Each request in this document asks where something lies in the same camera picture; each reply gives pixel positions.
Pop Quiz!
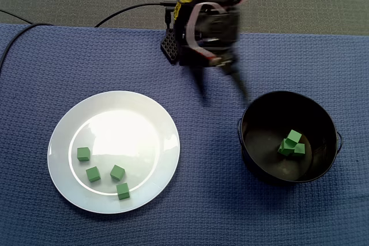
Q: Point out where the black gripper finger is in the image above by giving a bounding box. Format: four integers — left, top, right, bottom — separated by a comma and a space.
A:
189, 66, 210, 105
223, 58, 251, 103

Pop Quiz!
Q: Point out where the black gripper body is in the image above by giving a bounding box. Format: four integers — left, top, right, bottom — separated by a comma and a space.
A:
184, 6, 240, 68

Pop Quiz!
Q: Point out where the green foam cube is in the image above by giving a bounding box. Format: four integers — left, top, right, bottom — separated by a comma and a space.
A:
285, 129, 303, 148
116, 182, 130, 200
76, 146, 91, 162
85, 166, 101, 183
277, 138, 295, 157
293, 143, 306, 158
110, 164, 126, 182

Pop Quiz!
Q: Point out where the white round plate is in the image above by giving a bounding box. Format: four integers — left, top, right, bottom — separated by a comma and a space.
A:
47, 90, 181, 215

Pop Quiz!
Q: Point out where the blue woven table cloth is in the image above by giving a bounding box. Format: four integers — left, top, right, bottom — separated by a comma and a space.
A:
0, 23, 369, 246

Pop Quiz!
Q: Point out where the black round bucket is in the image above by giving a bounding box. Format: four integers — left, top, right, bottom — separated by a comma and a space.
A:
236, 90, 344, 187

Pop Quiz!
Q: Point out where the white red gripper wire loop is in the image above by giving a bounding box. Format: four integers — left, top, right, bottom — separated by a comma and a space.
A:
185, 1, 230, 59

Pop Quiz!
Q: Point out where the short black power cable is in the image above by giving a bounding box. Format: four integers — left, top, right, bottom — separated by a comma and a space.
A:
164, 6, 174, 31

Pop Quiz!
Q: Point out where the black usb cable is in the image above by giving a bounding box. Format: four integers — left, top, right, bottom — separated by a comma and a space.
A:
94, 1, 176, 28

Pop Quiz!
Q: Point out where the thick black cable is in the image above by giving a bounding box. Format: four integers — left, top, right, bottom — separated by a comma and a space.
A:
0, 23, 54, 70

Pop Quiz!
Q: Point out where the thin black cable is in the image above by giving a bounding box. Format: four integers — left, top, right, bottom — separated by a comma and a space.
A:
0, 9, 33, 24

